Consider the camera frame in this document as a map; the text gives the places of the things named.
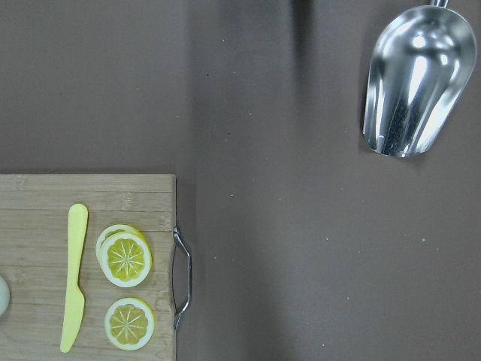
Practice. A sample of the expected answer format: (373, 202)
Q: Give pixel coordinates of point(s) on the white steamed bun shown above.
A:
(5, 295)

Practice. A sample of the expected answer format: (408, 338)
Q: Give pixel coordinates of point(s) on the yellow plastic knife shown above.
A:
(74, 298)

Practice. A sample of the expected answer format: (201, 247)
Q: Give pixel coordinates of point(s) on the front lemon slice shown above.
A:
(129, 323)

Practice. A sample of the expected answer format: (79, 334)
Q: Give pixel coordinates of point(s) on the bamboo cutting board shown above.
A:
(34, 218)

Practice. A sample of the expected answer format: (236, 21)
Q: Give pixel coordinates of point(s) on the metal scoop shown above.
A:
(420, 65)

